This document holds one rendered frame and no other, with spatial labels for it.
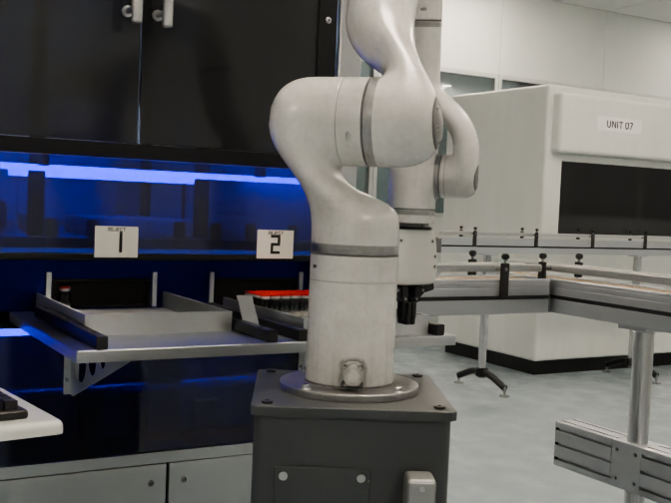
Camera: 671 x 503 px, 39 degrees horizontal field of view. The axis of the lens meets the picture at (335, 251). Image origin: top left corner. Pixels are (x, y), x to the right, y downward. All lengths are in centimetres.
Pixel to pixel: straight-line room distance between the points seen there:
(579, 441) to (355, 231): 149
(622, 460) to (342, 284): 141
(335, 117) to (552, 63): 756
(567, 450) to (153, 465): 117
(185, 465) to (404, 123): 101
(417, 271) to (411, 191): 14
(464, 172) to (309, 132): 46
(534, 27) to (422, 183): 705
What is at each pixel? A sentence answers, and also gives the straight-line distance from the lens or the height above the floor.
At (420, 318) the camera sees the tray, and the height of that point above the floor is 91.
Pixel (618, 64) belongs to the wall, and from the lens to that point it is 935.
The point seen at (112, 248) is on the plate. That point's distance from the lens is 188.
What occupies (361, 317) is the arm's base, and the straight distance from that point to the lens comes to 125.
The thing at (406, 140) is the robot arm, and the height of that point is 120.
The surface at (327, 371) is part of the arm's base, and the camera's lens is 127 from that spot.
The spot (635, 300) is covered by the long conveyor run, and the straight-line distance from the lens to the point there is 243.
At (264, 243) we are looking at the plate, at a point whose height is 102.
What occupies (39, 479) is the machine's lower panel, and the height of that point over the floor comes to 57.
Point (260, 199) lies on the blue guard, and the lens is 199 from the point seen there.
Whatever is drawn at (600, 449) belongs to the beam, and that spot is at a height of 51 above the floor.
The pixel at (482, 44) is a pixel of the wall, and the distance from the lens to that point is 828.
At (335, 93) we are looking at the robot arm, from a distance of 126.
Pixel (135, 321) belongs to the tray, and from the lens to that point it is 163.
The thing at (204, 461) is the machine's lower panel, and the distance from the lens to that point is 202.
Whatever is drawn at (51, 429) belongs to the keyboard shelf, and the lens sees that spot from 136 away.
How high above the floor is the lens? 112
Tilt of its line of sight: 3 degrees down
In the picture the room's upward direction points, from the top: 2 degrees clockwise
